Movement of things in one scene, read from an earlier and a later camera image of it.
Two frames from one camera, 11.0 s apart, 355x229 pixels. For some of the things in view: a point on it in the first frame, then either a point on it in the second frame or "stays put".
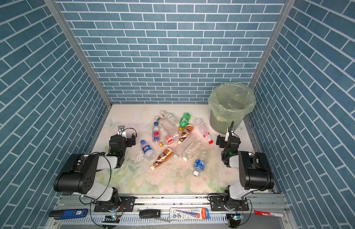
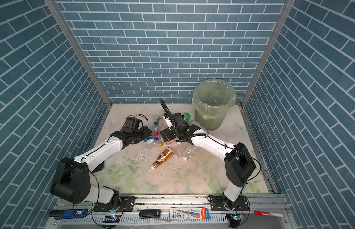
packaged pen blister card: (189, 213) stays put
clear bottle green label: (168, 127) stays put
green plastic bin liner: (231, 102) to (212, 98)
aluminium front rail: (262, 211) stays put
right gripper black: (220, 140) to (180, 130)
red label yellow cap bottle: (169, 139) stays put
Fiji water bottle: (156, 134) stays put
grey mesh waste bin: (221, 127) to (210, 124)
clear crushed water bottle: (195, 146) stays put
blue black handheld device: (68, 213) stays put
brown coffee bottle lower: (166, 155) stays put
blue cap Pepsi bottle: (149, 153) to (150, 142)
